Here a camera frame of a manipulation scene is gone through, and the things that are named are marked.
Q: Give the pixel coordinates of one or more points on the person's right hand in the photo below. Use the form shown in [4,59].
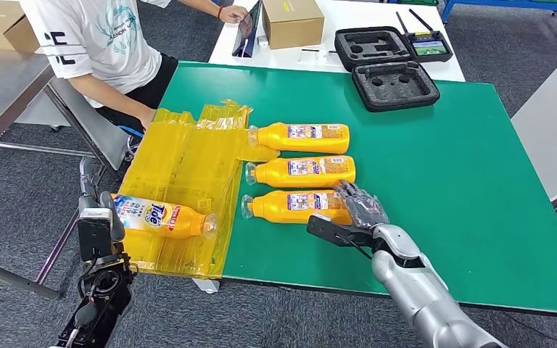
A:
[149,119]

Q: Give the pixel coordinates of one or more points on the person's left hand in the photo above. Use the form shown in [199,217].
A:
[235,13]

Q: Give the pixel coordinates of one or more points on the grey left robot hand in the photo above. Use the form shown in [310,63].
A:
[117,225]

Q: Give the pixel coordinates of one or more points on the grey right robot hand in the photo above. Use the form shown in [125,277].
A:
[365,211]

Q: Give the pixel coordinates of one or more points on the orange detergent bottle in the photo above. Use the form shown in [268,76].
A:
[273,173]
[278,139]
[182,223]
[273,209]

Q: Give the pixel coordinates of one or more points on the person's right forearm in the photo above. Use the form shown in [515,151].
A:
[110,98]

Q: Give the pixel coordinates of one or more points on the person's left forearm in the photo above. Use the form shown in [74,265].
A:
[201,4]

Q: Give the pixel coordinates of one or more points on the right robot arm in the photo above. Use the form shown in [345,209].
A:
[422,293]

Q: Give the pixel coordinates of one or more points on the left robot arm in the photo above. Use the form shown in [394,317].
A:
[100,293]

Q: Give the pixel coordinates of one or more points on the red wristband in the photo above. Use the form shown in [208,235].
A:
[221,11]

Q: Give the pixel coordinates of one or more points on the black tablet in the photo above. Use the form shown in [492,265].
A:
[245,33]

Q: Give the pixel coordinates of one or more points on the small white charger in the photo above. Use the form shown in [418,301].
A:
[263,41]

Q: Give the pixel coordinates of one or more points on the yellow plastic sheet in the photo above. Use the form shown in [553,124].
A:
[177,163]

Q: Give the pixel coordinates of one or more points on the cardboard box with yellow mark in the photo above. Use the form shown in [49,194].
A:
[293,24]

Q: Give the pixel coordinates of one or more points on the grey metal panel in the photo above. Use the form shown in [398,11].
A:
[91,129]

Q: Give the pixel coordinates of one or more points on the black pen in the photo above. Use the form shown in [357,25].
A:
[317,50]

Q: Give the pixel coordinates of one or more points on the person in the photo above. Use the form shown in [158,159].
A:
[100,43]

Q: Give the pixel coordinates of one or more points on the clear plastic packet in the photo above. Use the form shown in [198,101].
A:
[324,56]

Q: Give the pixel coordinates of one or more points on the white table foot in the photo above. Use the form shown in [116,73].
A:
[206,286]
[420,308]

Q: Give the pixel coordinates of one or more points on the black foam-lined case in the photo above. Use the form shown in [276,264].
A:
[394,103]

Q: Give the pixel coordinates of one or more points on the white table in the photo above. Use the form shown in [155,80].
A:
[355,14]

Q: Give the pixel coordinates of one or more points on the steel table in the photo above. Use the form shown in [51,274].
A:
[4,86]

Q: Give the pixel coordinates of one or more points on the black remote controller with antennas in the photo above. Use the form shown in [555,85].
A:
[430,48]

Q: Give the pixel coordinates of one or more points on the plain cardboard box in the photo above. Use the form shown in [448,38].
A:
[0,24]

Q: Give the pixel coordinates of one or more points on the green crate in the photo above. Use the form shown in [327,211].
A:
[418,2]

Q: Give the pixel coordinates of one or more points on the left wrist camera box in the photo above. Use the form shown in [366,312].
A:
[93,235]

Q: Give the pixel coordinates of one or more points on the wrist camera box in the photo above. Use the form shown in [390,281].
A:
[93,235]
[331,230]

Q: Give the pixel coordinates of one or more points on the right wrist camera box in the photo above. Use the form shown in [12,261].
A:
[331,230]

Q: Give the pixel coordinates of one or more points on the blue cart frame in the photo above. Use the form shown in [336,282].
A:
[499,4]

